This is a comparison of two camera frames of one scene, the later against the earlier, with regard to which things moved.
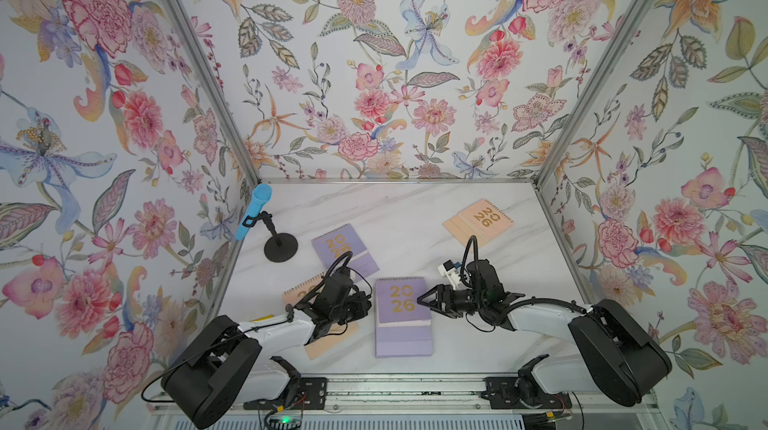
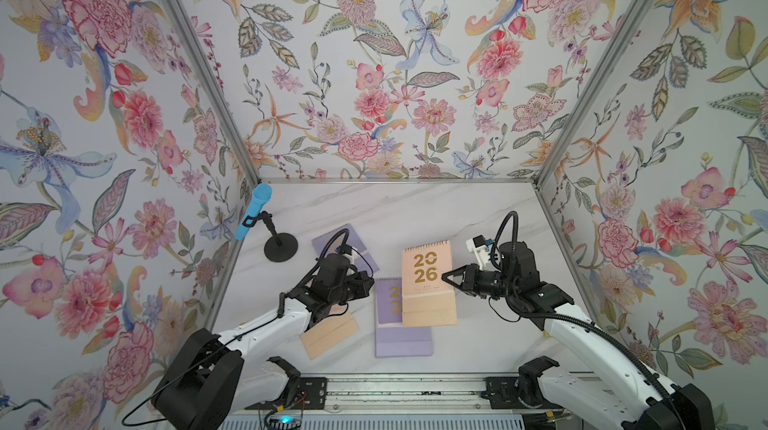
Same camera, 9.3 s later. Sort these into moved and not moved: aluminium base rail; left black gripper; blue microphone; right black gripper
Moved: right black gripper; left black gripper
Not moved: aluminium base rail; blue microphone
